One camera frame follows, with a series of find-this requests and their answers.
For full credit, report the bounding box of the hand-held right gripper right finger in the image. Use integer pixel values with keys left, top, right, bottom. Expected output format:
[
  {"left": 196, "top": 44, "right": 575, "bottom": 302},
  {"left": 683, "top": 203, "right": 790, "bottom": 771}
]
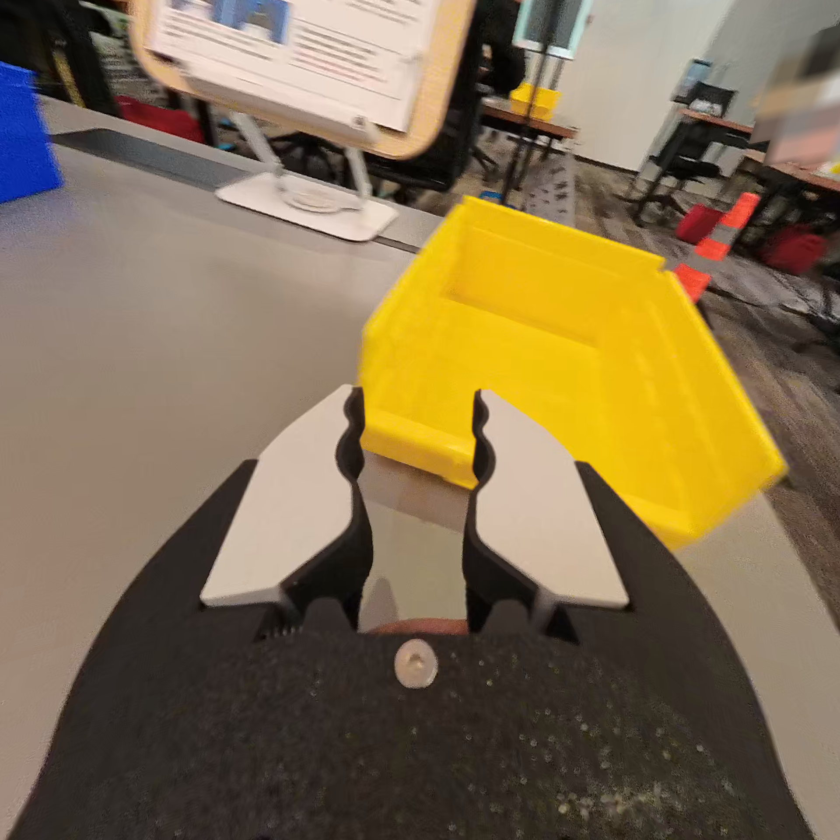
[{"left": 462, "top": 388, "right": 631, "bottom": 636}]

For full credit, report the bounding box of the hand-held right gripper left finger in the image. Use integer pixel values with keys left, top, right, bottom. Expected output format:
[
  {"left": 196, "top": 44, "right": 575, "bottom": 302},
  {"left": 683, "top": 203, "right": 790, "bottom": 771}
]
[{"left": 200, "top": 384, "right": 375, "bottom": 634}]

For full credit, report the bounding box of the yellow storage bin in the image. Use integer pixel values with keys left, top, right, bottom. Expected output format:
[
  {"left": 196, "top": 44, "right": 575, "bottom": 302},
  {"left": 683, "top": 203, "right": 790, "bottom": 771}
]
[{"left": 357, "top": 195, "right": 788, "bottom": 551}]

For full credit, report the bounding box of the blue storage bin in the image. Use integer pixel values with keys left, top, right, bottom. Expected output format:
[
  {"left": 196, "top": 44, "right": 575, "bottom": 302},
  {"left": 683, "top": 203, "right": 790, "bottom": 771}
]
[{"left": 0, "top": 62, "right": 64, "bottom": 204}]

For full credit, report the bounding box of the white stand base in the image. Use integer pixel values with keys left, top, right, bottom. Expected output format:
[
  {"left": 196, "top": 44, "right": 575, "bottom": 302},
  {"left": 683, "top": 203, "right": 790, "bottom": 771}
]
[{"left": 215, "top": 112, "right": 400, "bottom": 242}]

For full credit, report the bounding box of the orange traffic cone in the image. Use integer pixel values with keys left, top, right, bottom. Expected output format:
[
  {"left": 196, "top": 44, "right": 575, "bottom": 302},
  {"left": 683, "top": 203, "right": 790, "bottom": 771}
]
[{"left": 675, "top": 192, "right": 762, "bottom": 304}]

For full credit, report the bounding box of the red bag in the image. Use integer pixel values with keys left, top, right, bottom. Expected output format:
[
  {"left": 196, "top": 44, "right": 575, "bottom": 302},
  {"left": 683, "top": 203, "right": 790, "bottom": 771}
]
[
  {"left": 761, "top": 223, "right": 828, "bottom": 277},
  {"left": 676, "top": 203, "right": 724, "bottom": 245},
  {"left": 118, "top": 97, "right": 206, "bottom": 145}
]

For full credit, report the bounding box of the black office chair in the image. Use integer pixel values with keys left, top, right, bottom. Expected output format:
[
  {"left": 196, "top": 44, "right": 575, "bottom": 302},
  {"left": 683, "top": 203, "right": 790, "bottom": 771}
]
[{"left": 633, "top": 82, "right": 739, "bottom": 227}]

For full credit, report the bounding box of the background wooden desk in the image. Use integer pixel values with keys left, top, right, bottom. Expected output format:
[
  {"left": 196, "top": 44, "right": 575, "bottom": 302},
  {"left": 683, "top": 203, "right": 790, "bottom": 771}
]
[{"left": 482, "top": 98, "right": 580, "bottom": 204}]

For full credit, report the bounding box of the background yellow bin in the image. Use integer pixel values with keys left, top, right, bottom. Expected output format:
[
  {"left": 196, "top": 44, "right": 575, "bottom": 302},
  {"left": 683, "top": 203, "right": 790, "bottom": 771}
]
[{"left": 511, "top": 82, "right": 562, "bottom": 121}]

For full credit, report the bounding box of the instruction sheet on stand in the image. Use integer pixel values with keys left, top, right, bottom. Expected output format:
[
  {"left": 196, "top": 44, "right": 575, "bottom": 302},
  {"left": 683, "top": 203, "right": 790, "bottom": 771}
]
[{"left": 129, "top": 0, "right": 476, "bottom": 160}]

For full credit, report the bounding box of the printed instruction sheet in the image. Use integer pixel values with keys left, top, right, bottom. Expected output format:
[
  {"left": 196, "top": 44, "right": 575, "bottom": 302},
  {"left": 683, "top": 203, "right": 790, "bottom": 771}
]
[{"left": 146, "top": 0, "right": 441, "bottom": 132}]

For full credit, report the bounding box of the grey table cable hatch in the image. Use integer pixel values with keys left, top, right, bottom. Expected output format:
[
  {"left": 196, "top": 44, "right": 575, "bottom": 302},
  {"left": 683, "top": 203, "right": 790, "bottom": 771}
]
[{"left": 51, "top": 128, "right": 421, "bottom": 253}]

